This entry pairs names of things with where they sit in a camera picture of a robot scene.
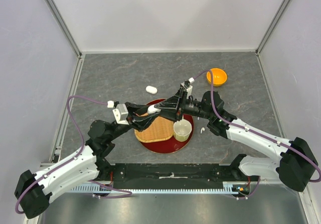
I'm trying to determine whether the orange bowl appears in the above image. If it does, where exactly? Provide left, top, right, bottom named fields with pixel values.
left=206, top=68, right=228, bottom=87

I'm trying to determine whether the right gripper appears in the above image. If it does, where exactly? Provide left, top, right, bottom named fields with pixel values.
left=154, top=87, right=213, bottom=122

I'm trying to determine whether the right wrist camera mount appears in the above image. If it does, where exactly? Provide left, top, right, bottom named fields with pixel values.
left=181, top=77, right=195, bottom=97

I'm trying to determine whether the right aluminium frame post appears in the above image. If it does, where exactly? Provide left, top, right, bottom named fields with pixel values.
left=255, top=0, right=292, bottom=56

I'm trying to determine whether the cream mug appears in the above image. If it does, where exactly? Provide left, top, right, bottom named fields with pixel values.
left=173, top=120, right=193, bottom=142

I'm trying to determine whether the white oval charging case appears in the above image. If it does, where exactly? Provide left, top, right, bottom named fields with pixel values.
left=145, top=85, right=158, bottom=94

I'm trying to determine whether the left aluminium frame post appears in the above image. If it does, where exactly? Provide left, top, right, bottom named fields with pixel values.
left=34, top=0, right=83, bottom=58

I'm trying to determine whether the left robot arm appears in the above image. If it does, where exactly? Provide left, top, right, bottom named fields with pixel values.
left=15, top=100, right=161, bottom=219

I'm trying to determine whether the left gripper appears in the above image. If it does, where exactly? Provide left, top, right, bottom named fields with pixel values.
left=107, top=101, right=162, bottom=141

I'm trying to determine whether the white square earbud case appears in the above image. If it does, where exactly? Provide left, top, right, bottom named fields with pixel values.
left=147, top=104, right=161, bottom=114

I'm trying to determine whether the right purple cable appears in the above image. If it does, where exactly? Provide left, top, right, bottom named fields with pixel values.
left=193, top=69, right=321, bottom=200

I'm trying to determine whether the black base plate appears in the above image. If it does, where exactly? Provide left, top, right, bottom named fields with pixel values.
left=96, top=163, right=258, bottom=190

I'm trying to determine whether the purple cable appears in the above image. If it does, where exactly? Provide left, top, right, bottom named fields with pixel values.
left=15, top=95, right=133, bottom=213
left=193, top=69, right=321, bottom=200

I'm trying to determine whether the grey cable duct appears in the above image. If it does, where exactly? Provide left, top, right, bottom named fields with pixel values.
left=68, top=182, right=241, bottom=195

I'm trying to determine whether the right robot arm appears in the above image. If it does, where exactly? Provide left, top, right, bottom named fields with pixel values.
left=148, top=90, right=320, bottom=192

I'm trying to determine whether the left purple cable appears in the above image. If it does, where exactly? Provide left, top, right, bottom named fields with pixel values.
left=15, top=95, right=133, bottom=213

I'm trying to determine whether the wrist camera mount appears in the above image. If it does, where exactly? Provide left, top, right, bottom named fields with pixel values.
left=181, top=77, right=195, bottom=97
left=112, top=104, right=129, bottom=125

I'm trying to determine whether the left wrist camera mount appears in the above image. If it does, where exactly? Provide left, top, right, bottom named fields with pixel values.
left=112, top=104, right=129, bottom=125

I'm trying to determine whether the red round tray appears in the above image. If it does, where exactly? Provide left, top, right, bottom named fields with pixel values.
left=134, top=114, right=194, bottom=154

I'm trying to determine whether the woven bamboo basket plate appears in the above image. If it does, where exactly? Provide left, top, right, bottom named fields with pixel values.
left=134, top=117, right=174, bottom=143

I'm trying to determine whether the aluminium frame post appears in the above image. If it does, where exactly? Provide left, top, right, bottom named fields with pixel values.
left=255, top=0, right=292, bottom=56
left=34, top=0, right=83, bottom=58

